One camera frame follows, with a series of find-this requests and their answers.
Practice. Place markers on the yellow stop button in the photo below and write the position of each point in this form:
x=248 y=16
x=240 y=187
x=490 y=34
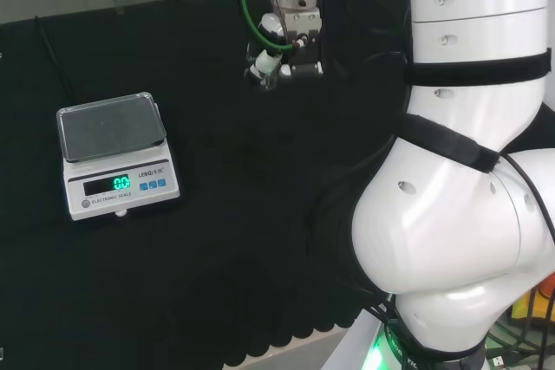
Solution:
x=539 y=296

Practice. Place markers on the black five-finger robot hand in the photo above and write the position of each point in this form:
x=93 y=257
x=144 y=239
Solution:
x=305 y=56

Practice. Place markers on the white electronic balance steel pan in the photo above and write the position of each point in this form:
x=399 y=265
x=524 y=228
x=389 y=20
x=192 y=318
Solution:
x=117 y=170

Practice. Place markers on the black bench cloth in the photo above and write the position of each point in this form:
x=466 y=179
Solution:
x=217 y=214

